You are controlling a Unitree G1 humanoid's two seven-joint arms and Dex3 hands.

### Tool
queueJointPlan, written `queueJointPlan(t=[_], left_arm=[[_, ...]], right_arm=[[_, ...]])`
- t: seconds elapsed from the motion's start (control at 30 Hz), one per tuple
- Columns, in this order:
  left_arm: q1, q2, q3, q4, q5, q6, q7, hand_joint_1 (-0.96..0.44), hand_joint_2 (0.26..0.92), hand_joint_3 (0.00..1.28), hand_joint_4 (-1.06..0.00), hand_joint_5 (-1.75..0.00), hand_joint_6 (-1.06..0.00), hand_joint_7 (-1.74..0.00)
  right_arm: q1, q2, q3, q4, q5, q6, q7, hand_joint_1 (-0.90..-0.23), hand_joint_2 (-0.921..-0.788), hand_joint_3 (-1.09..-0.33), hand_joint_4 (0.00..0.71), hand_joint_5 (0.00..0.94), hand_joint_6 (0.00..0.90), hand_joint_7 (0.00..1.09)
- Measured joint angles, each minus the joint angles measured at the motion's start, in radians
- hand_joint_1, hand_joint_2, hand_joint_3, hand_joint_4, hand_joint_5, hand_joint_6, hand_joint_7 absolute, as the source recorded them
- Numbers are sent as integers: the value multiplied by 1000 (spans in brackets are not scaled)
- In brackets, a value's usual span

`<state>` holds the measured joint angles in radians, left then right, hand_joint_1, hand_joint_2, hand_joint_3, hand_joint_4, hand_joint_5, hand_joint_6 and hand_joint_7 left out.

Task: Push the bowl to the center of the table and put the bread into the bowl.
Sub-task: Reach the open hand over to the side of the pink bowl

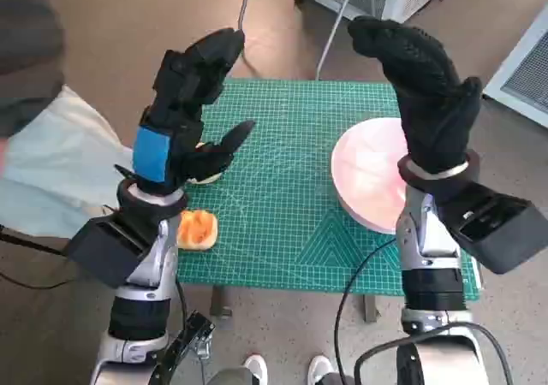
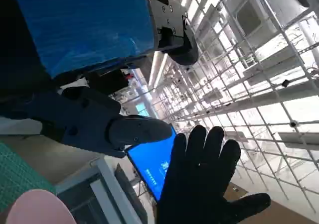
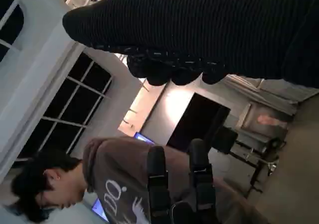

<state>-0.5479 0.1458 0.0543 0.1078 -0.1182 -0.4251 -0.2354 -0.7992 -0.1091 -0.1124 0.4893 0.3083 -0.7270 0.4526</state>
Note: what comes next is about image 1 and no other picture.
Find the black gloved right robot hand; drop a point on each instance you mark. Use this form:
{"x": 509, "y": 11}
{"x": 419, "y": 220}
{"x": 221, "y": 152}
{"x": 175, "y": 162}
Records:
{"x": 432, "y": 102}

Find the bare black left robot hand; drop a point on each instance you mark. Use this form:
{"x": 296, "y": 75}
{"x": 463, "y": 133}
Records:
{"x": 180, "y": 102}

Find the pink plastic bowl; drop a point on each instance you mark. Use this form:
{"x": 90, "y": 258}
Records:
{"x": 368, "y": 175}

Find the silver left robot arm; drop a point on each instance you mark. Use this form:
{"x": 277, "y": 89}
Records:
{"x": 137, "y": 312}

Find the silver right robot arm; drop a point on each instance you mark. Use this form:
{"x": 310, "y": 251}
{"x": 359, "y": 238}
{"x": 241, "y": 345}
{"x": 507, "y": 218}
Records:
{"x": 432, "y": 282}

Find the green cutting mat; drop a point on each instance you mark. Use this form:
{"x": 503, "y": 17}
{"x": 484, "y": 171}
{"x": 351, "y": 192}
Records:
{"x": 278, "y": 197}

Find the person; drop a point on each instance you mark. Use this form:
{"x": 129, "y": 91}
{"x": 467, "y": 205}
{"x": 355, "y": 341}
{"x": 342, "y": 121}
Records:
{"x": 47, "y": 145}

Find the metal table leg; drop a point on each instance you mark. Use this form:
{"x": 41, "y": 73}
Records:
{"x": 371, "y": 309}
{"x": 220, "y": 303}

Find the white shoe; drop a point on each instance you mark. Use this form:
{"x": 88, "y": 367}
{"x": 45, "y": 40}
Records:
{"x": 320, "y": 368}
{"x": 255, "y": 368}

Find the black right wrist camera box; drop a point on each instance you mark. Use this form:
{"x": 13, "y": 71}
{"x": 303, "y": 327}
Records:
{"x": 496, "y": 226}

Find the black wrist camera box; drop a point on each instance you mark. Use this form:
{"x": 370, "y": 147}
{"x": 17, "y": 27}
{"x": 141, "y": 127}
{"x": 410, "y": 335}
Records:
{"x": 496, "y": 226}
{"x": 107, "y": 248}

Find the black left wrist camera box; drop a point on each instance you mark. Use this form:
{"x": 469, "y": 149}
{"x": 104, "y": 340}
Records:
{"x": 107, "y": 248}

